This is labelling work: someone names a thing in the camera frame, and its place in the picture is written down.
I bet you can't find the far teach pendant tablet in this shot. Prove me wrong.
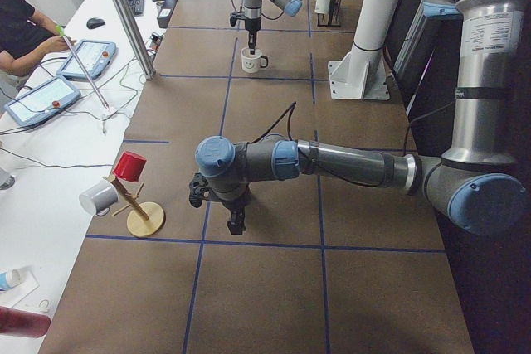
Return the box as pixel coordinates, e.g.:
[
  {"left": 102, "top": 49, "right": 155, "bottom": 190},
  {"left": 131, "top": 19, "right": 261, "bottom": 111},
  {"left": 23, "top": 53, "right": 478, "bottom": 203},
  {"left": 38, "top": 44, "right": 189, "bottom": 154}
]
[{"left": 57, "top": 39, "right": 117, "bottom": 81}]

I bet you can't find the grey mug on stand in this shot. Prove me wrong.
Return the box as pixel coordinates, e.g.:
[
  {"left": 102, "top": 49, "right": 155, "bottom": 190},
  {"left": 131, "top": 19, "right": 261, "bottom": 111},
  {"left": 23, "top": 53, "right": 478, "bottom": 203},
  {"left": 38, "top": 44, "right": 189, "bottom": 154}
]
[{"left": 79, "top": 179, "right": 119, "bottom": 216}]

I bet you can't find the red bottle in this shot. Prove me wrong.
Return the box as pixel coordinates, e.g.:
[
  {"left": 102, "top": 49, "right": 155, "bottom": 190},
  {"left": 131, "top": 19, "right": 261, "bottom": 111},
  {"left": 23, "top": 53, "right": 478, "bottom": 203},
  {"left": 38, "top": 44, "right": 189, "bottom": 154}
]
[{"left": 1, "top": 307, "right": 51, "bottom": 338}]

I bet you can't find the near teach pendant tablet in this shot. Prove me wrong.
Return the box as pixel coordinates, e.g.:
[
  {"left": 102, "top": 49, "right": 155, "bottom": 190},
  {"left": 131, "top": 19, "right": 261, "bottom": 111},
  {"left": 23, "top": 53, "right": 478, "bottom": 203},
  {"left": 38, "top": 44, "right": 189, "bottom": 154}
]
[{"left": 4, "top": 76, "right": 80, "bottom": 127}]

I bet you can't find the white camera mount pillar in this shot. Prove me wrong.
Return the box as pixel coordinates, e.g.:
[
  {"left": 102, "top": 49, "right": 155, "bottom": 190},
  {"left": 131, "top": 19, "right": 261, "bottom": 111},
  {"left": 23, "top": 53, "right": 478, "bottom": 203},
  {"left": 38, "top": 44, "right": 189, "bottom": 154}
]
[{"left": 328, "top": 0, "right": 399, "bottom": 101}]

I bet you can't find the teach pendant tablet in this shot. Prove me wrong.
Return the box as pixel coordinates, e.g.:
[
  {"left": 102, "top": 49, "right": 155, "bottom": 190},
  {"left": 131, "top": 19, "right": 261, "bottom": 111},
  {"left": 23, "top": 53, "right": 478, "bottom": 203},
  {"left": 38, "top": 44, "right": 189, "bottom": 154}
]
[
  {"left": 57, "top": 39, "right": 117, "bottom": 81},
  {"left": 4, "top": 76, "right": 80, "bottom": 127}
]

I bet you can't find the white mug black handle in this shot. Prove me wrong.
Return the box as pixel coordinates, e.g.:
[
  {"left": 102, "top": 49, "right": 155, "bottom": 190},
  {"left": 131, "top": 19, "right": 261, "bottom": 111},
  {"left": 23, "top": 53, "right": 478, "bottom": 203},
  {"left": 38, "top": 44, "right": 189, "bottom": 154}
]
[{"left": 241, "top": 47, "right": 269, "bottom": 74}]

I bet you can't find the wooden mug tree stand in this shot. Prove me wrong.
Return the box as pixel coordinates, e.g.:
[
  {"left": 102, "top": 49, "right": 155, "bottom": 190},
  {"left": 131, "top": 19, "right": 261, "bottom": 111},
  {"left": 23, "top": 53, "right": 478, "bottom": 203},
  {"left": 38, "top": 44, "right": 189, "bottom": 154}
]
[{"left": 105, "top": 176, "right": 165, "bottom": 238}]

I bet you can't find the red cup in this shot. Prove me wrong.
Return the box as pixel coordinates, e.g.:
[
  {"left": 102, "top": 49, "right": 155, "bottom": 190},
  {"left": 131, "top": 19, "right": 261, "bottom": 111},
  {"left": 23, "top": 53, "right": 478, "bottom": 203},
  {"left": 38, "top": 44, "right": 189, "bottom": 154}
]
[{"left": 113, "top": 151, "right": 147, "bottom": 182}]

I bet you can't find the aluminium frame post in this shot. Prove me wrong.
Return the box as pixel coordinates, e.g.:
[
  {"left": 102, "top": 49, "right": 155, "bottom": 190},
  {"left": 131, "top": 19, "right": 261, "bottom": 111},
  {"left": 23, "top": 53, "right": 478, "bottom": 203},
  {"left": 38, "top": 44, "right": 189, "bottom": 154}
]
[{"left": 113, "top": 0, "right": 156, "bottom": 80}]

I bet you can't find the person in black shirt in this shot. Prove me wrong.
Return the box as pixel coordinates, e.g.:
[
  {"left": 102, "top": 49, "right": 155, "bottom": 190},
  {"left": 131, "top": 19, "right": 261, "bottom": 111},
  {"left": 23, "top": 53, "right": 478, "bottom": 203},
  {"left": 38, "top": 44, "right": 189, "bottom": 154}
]
[{"left": 0, "top": 0, "right": 78, "bottom": 90}]

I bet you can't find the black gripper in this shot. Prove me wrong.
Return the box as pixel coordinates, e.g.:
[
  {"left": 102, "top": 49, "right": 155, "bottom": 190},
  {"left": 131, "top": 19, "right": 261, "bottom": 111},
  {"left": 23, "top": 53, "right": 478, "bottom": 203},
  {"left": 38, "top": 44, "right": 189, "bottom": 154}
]
[
  {"left": 188, "top": 172, "right": 250, "bottom": 235},
  {"left": 230, "top": 7, "right": 261, "bottom": 55}
]

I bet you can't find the white blue tube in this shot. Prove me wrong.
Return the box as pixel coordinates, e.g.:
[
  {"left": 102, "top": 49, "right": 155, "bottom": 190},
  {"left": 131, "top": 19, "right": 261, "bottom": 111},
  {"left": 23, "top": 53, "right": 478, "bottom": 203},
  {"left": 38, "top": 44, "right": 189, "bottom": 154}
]
[{"left": 0, "top": 269, "right": 22, "bottom": 292}]

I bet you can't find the black computer mouse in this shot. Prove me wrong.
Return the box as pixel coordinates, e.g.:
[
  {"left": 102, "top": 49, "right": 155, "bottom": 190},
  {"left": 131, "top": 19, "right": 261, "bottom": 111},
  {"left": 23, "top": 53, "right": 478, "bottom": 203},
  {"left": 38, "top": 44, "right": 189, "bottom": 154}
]
[{"left": 86, "top": 17, "right": 105, "bottom": 30}]

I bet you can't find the black wooden mug rack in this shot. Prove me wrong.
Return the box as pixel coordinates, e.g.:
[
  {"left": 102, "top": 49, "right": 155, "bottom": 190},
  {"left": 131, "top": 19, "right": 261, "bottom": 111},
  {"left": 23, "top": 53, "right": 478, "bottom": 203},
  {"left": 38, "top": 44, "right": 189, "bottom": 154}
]
[{"left": 315, "top": 0, "right": 342, "bottom": 27}]

